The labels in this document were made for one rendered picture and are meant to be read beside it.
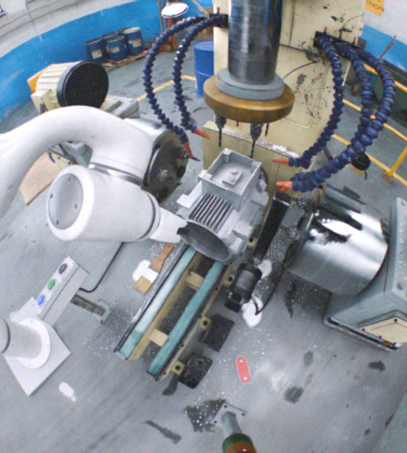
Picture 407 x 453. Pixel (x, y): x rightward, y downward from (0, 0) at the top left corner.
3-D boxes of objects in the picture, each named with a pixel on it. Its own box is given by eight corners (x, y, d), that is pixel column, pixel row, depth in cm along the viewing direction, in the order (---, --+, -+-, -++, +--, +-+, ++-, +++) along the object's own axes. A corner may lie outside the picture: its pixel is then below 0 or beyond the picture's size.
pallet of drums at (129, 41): (132, 52, 436) (127, 26, 372) (150, 56, 406) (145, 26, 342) (89, 70, 395) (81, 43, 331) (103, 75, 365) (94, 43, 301)
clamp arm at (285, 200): (253, 252, 58) (278, 187, 36) (264, 257, 57) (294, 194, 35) (247, 263, 56) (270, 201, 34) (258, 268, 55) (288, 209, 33)
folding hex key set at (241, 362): (233, 357, 61) (234, 357, 59) (244, 354, 61) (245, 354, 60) (240, 383, 57) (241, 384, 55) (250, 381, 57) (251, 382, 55)
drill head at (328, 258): (278, 205, 74) (300, 149, 53) (378, 255, 63) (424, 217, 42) (249, 268, 64) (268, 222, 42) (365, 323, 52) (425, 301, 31)
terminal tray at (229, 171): (223, 167, 62) (224, 147, 56) (258, 182, 59) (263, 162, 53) (200, 196, 57) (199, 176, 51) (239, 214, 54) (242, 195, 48)
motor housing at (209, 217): (210, 195, 77) (210, 152, 60) (262, 219, 71) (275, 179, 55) (176, 241, 68) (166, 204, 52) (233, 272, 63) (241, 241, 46)
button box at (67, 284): (80, 265, 56) (67, 254, 52) (90, 273, 51) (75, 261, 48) (46, 314, 48) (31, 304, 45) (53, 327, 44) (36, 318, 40)
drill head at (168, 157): (129, 146, 93) (114, 97, 71) (202, 173, 83) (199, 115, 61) (89, 186, 82) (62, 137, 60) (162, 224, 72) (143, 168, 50)
